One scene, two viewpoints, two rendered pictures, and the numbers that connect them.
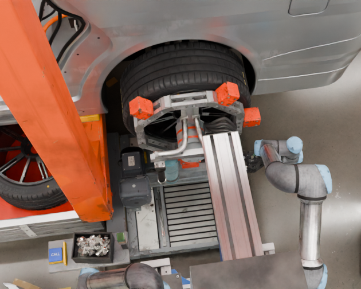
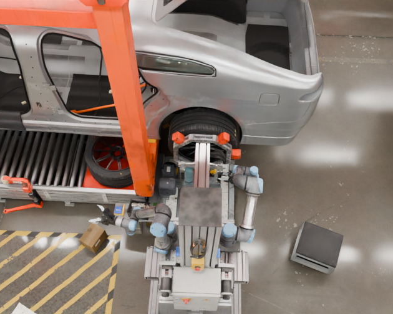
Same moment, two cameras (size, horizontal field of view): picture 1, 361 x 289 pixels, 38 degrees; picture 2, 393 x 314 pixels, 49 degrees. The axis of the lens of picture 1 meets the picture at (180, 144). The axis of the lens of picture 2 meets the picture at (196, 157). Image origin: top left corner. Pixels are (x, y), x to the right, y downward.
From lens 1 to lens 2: 1.49 m
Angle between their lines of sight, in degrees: 6
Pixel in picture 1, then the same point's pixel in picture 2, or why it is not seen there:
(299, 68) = (266, 133)
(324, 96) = (289, 155)
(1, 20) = (128, 86)
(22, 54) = (131, 100)
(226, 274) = (193, 191)
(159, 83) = (189, 126)
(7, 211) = (95, 185)
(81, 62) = (151, 109)
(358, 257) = (289, 249)
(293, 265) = (218, 192)
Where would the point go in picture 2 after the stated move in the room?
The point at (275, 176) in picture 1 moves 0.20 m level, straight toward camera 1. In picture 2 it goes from (236, 179) to (223, 199)
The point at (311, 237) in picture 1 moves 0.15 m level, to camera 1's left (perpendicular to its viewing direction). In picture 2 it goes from (249, 213) to (230, 210)
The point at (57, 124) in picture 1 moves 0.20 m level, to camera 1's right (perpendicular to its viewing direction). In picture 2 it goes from (137, 133) to (163, 136)
